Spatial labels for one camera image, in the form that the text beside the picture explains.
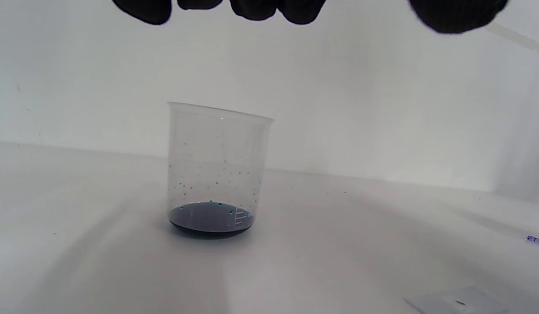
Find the clear plastic beaker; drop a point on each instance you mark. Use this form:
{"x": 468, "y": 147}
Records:
{"x": 217, "y": 157}

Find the clear glass slide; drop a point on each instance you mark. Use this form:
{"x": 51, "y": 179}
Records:
{"x": 461, "y": 303}

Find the person's left hand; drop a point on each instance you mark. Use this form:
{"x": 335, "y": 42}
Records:
{"x": 457, "y": 13}

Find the dark blue dye solution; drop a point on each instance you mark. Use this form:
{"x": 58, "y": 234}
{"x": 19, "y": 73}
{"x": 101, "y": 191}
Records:
{"x": 208, "y": 220}

